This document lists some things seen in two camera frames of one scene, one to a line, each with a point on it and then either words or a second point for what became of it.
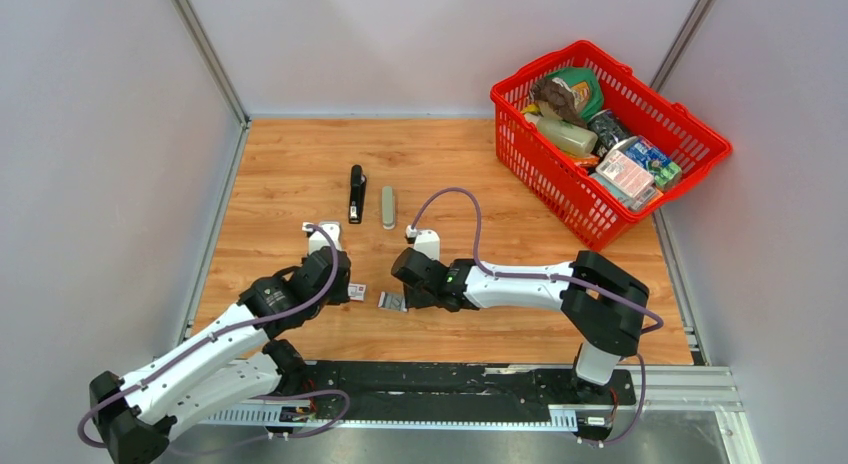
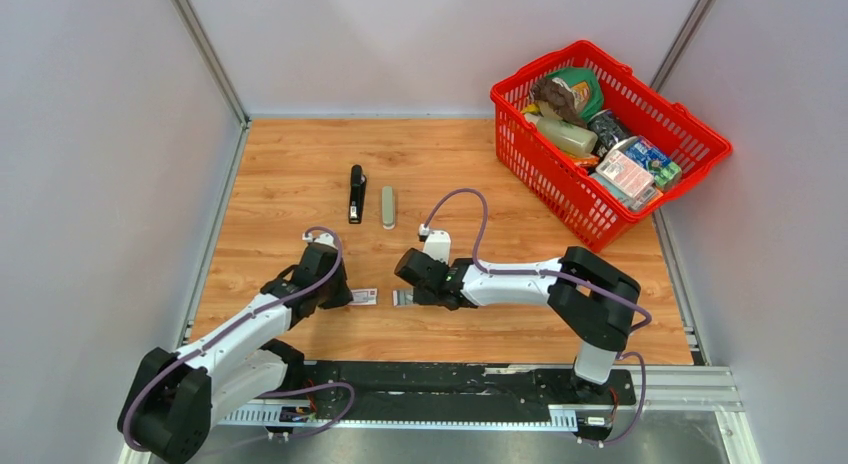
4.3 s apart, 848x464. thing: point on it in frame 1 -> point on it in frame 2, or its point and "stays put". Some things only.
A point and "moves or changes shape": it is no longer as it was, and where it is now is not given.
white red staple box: [356, 291] moves or changes shape
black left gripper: [341, 295] stays put
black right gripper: [414, 301] stays put
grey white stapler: [388, 208] stays put
